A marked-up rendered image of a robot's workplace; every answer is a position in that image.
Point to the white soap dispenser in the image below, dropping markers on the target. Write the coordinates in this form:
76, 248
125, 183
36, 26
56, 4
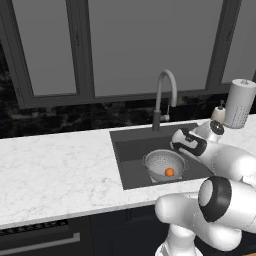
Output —
218, 114

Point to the dark grey window frame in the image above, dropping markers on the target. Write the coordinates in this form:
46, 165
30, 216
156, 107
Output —
83, 53

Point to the grey arched sink faucet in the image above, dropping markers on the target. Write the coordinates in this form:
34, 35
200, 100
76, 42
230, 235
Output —
160, 86

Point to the silver perforated colander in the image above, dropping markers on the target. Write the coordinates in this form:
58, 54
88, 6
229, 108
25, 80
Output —
160, 161

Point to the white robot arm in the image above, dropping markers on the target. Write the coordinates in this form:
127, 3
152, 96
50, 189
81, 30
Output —
230, 203

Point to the orange tangerine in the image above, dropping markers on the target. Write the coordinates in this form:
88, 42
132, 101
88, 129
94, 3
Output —
169, 172

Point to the dark grey sink basin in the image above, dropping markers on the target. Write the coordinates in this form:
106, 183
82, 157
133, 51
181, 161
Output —
133, 156

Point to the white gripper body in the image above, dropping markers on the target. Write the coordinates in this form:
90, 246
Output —
177, 139

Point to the black dishwasher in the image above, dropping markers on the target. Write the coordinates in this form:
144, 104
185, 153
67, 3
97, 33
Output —
40, 238

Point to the white paper towel roll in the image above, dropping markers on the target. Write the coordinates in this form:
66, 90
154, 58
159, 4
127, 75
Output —
239, 103

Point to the dark cupboard door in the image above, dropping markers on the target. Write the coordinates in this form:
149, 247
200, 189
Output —
126, 233

